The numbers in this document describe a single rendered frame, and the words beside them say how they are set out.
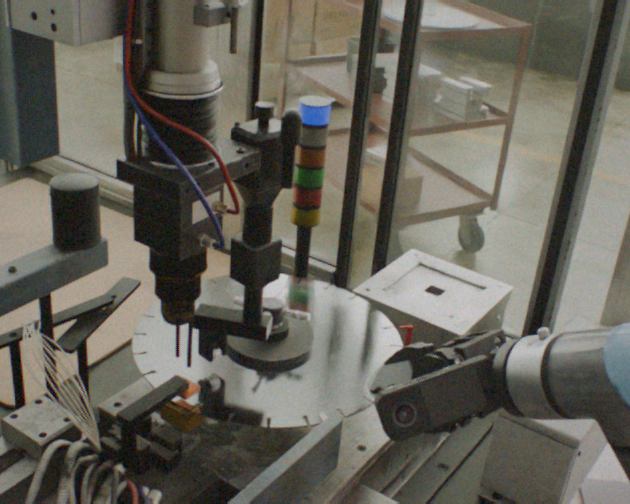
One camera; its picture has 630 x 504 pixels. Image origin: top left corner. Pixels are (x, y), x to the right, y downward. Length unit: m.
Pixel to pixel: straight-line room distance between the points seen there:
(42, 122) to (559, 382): 0.52
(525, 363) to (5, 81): 0.53
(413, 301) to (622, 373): 0.63
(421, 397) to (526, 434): 0.35
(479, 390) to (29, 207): 1.25
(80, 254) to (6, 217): 0.77
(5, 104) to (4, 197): 1.07
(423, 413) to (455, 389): 0.04
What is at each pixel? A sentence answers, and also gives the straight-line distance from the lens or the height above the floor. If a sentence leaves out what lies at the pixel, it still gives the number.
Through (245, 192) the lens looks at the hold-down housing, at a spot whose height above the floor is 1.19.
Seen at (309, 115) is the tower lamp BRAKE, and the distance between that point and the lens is 1.25.
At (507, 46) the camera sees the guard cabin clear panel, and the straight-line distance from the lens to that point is 1.32.
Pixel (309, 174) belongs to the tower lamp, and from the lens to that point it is 1.28.
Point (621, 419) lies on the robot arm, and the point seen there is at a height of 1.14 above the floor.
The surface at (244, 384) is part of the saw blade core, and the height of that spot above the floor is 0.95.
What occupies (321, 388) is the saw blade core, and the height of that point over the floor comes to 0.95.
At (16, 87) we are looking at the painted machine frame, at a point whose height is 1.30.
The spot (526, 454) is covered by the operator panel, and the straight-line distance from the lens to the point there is 1.15.
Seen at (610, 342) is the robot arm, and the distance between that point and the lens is 0.72.
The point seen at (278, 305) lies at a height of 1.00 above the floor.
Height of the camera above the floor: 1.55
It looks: 28 degrees down
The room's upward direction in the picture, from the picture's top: 5 degrees clockwise
